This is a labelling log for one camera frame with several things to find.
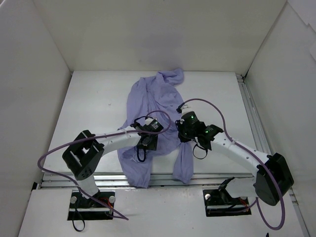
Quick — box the purple cable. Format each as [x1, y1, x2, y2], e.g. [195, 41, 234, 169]
[37, 110, 172, 221]
[181, 98, 286, 229]

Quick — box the lavender zip-up jacket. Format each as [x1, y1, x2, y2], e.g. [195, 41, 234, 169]
[118, 69, 194, 188]

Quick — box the aluminium rail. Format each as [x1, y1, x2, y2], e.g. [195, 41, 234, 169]
[41, 173, 252, 188]
[236, 74, 310, 237]

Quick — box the front aluminium rail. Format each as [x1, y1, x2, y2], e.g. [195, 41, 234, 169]
[41, 173, 252, 188]

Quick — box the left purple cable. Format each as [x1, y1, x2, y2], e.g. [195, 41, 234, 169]
[37, 110, 172, 221]

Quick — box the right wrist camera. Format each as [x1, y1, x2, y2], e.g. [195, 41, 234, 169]
[176, 104, 193, 116]

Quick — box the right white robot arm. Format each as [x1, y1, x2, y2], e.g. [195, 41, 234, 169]
[175, 109, 294, 206]

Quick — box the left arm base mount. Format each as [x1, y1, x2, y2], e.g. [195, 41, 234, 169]
[67, 191, 113, 221]

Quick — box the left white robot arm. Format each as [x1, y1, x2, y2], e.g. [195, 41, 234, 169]
[62, 117, 163, 207]

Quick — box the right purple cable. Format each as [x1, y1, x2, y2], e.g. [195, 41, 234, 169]
[181, 98, 286, 229]

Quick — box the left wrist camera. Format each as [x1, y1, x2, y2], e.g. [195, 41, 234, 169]
[145, 117, 158, 129]

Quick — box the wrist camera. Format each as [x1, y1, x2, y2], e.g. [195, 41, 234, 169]
[176, 104, 193, 116]
[145, 117, 158, 129]

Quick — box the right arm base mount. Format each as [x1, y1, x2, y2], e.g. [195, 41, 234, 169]
[202, 189, 251, 217]

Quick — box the right side aluminium rail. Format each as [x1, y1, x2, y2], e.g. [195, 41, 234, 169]
[236, 74, 310, 237]

